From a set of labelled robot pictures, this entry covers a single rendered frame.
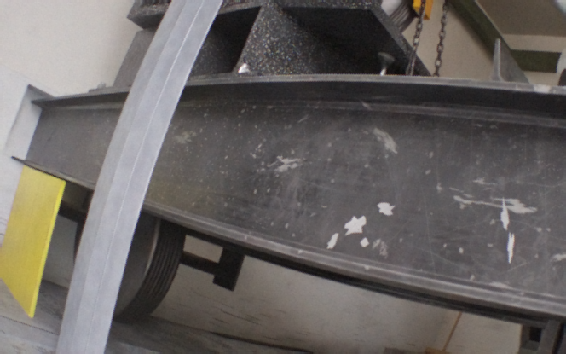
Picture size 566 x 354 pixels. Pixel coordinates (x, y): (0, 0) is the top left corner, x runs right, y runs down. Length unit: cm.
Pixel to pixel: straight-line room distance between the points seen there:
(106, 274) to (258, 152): 34
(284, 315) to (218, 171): 204
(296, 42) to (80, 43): 129
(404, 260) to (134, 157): 49
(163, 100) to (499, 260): 61
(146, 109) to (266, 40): 28
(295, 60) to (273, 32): 8
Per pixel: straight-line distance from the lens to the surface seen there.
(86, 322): 101
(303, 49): 121
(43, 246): 151
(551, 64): 463
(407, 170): 77
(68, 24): 230
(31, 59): 224
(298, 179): 89
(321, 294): 318
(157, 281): 166
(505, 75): 72
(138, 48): 155
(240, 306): 282
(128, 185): 98
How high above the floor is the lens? 38
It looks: 9 degrees up
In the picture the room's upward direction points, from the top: 18 degrees clockwise
